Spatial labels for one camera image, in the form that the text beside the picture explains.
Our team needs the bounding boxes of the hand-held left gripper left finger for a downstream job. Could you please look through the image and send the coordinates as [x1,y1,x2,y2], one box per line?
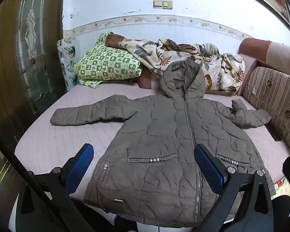
[14,143,95,232]

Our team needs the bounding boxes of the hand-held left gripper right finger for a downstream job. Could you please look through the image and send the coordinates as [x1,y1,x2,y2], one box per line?
[194,144,274,232]

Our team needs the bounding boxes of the grey quilted hooded jacket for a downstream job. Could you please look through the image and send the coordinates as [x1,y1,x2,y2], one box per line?
[50,58,276,228]

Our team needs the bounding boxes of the pink quilted bed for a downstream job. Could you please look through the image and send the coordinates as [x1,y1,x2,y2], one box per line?
[8,77,290,232]

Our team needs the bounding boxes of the black bar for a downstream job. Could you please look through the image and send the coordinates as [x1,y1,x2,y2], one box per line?
[0,122,95,232]

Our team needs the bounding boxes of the black phone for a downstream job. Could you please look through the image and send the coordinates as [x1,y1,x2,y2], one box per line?
[266,123,283,142]

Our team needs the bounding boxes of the person's dark trousers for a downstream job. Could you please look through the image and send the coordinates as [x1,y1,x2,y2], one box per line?
[272,157,290,232]

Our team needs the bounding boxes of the striped floral sofa cushion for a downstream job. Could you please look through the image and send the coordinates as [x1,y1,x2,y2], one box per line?
[242,66,290,154]

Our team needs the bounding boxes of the printed plastic bag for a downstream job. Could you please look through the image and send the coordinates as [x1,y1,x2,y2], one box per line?
[57,39,78,90]

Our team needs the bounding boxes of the green floral cloth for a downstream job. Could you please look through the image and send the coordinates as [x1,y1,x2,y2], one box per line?
[74,32,142,89]

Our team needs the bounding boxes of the wooden door with glass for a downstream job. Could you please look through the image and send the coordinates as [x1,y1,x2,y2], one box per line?
[0,0,67,223]

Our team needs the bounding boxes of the leaf print fleece blanket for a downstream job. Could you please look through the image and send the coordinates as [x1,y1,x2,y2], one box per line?
[106,32,246,92]

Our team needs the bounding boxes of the pink brown sofa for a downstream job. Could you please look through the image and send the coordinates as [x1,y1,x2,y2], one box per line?
[239,38,290,83]

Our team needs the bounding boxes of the large framed picture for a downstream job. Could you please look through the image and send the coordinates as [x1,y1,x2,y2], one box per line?
[220,0,290,34]

